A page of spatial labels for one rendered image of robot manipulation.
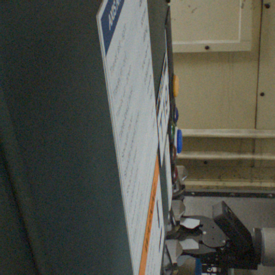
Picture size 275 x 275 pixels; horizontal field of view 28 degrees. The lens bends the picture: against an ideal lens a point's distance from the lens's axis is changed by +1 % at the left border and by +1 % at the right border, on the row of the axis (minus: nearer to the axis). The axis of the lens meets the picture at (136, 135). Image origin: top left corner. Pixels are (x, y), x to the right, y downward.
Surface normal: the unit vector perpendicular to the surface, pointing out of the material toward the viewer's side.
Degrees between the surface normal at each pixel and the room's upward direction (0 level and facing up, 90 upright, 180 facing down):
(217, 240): 1
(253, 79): 90
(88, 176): 90
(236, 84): 90
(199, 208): 24
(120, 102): 90
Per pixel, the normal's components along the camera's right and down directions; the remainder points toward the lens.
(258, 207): -0.13, -0.46
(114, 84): 0.99, 0.00
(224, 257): -0.13, 0.60
